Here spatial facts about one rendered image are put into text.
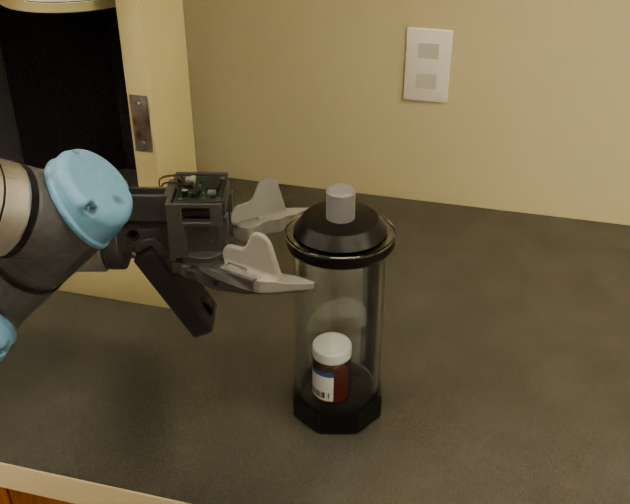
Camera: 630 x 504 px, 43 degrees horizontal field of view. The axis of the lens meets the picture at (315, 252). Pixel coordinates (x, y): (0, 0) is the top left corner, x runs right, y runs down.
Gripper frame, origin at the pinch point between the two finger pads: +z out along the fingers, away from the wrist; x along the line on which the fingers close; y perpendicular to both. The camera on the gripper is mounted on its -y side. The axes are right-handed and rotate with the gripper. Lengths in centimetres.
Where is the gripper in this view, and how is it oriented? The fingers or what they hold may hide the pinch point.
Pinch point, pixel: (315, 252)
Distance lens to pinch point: 79.9
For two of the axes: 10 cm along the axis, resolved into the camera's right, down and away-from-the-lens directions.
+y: 0.0, -8.6, -5.1
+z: 10.0, 0.0, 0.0
